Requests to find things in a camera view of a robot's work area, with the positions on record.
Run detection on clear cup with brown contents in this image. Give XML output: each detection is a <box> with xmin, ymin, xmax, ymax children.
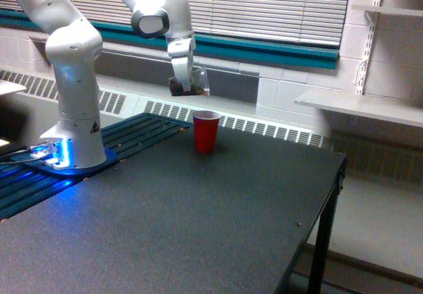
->
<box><xmin>169</xmin><ymin>66</ymin><xmax>210</xmax><ymax>96</ymax></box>

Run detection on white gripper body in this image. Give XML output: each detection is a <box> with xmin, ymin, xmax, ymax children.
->
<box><xmin>167</xmin><ymin>33</ymin><xmax>196</xmax><ymax>58</ymax></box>

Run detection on white lower wall shelf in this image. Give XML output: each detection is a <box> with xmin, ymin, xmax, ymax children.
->
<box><xmin>294</xmin><ymin>89</ymin><xmax>422</xmax><ymax>128</ymax></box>

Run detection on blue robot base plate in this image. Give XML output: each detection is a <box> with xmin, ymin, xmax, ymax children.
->
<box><xmin>23</xmin><ymin>148</ymin><xmax>118</xmax><ymax>178</ymax></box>

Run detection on black table leg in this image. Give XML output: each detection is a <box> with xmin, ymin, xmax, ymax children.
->
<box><xmin>307</xmin><ymin>159</ymin><xmax>347</xmax><ymax>293</ymax></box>

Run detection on teal window sill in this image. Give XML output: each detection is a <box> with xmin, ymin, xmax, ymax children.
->
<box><xmin>0</xmin><ymin>8</ymin><xmax>340</xmax><ymax>70</ymax></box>

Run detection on white window blinds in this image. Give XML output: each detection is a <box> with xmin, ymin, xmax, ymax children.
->
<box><xmin>0</xmin><ymin>0</ymin><xmax>352</xmax><ymax>48</ymax></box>

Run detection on white upper wall shelf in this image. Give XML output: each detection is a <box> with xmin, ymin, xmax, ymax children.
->
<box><xmin>352</xmin><ymin>5</ymin><xmax>423</xmax><ymax>18</ymax></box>

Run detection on white baseboard radiator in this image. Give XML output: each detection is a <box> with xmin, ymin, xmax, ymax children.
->
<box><xmin>0</xmin><ymin>69</ymin><xmax>423</xmax><ymax>184</ymax></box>

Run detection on red plastic cup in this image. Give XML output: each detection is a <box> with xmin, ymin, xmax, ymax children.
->
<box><xmin>192</xmin><ymin>110</ymin><xmax>221</xmax><ymax>153</ymax></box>

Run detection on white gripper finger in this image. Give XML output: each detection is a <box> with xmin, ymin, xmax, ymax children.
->
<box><xmin>171</xmin><ymin>52</ymin><xmax>194</xmax><ymax>91</ymax></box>

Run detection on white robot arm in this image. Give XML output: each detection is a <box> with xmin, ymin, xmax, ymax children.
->
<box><xmin>16</xmin><ymin>0</ymin><xmax>196</xmax><ymax>170</ymax></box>

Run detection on black cables at base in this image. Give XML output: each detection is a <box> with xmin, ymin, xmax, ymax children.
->
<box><xmin>0</xmin><ymin>145</ymin><xmax>44</xmax><ymax>166</ymax></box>

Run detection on white shelf bracket rail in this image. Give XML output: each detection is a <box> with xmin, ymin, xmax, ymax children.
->
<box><xmin>354</xmin><ymin>0</ymin><xmax>386</xmax><ymax>96</ymax></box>

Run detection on white object at left edge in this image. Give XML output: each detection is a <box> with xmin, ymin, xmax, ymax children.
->
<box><xmin>0</xmin><ymin>80</ymin><xmax>26</xmax><ymax>96</ymax></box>

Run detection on dark slotted mounting rail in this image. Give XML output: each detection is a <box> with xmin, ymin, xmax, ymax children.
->
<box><xmin>1</xmin><ymin>114</ymin><xmax>193</xmax><ymax>220</ymax></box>

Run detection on white wall shelf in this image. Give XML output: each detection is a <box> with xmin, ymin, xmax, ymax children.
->
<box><xmin>352</xmin><ymin>5</ymin><xmax>423</xmax><ymax>18</ymax></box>
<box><xmin>294</xmin><ymin>89</ymin><xmax>422</xmax><ymax>128</ymax></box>

